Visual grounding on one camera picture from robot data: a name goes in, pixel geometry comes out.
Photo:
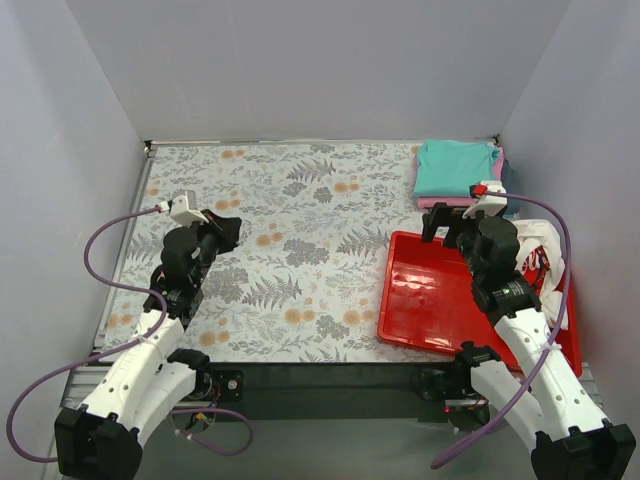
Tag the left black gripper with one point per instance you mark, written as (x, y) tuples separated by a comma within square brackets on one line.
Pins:
[(215, 234)]

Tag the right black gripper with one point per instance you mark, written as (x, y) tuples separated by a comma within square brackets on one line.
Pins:
[(451, 220)]

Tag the white coca-cola t-shirt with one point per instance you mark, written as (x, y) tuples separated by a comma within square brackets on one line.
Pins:
[(540, 254)]

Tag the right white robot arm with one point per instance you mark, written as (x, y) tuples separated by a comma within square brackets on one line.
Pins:
[(567, 434)]

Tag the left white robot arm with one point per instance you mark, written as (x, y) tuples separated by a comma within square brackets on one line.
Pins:
[(103, 437)]

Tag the folded pink t-shirt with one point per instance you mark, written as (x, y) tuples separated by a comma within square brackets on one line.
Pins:
[(445, 201)]

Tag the folded teal t-shirt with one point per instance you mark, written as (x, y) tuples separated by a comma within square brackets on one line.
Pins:
[(450, 167)]

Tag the folded dark blue t-shirt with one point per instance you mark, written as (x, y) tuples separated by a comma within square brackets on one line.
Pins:
[(510, 184)]

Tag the red plastic tray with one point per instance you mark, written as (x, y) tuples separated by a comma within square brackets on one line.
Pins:
[(427, 302)]

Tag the floral patterned table mat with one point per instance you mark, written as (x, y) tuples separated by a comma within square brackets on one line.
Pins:
[(305, 282)]

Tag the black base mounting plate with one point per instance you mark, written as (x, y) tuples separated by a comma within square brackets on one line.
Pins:
[(425, 391)]

